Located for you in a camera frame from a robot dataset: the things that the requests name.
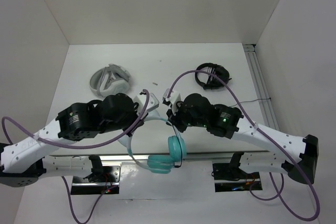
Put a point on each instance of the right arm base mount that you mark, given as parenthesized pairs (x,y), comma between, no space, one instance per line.
(228,179)

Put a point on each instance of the teal cat ear headphones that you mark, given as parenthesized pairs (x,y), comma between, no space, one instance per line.
(160,163)

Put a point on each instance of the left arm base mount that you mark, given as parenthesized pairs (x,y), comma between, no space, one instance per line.
(108,183)

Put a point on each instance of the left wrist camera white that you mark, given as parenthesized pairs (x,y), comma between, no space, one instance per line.
(147,102)

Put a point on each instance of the aluminium rail at right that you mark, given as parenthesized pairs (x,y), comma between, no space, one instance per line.
(264,99)

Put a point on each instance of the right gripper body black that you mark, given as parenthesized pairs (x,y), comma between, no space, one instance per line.
(182,118)

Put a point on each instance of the grey white gaming headset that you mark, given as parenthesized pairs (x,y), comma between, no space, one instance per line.
(110,80)

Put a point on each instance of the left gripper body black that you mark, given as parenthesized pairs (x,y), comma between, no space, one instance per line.
(128,121)

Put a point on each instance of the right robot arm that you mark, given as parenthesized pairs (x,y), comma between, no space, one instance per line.
(295,156)

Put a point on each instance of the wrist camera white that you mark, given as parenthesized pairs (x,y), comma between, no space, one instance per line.
(171,98)
(147,102)

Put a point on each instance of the black wrapped headphones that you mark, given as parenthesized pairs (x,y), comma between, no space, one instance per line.
(218,74)

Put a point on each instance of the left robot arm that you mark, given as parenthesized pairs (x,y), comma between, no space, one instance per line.
(30,160)

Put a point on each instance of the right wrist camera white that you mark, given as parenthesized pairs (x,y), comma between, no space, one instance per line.
(171,98)

